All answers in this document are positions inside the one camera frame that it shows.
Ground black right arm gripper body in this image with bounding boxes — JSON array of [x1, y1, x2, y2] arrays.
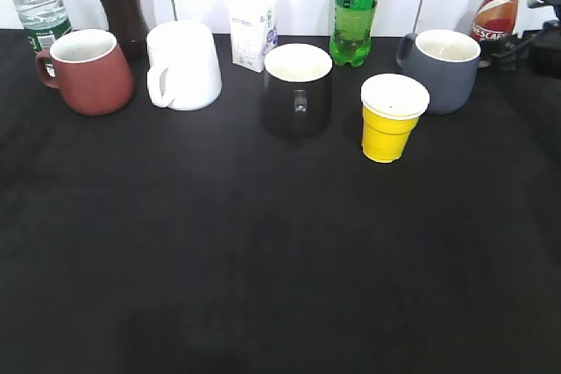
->
[[491, 20, 560, 79]]

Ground Nescafe coffee bottle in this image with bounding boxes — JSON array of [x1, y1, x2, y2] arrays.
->
[[470, 0, 519, 67]]

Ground dark red ceramic mug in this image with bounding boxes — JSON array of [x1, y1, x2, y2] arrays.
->
[[35, 29, 134, 116]]

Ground grey ceramic mug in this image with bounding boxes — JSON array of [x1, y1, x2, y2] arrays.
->
[[395, 30, 481, 115]]

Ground green sprite bottle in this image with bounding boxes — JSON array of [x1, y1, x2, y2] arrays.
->
[[330, 0, 378, 67]]

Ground black ceramic mug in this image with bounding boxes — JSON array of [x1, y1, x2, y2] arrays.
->
[[260, 43, 333, 139]]

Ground white ceramic mug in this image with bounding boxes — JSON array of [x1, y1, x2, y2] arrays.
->
[[146, 20, 222, 111]]

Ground yellow paper cup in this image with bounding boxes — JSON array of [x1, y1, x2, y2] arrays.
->
[[360, 74, 430, 163]]

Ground white milk carton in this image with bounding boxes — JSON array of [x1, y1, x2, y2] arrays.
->
[[229, 0, 278, 73]]

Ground cola bottle red label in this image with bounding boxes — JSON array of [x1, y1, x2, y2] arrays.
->
[[84, 0, 148, 60]]

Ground clear water bottle green label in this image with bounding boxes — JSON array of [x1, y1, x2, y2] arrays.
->
[[12, 0, 73, 53]]

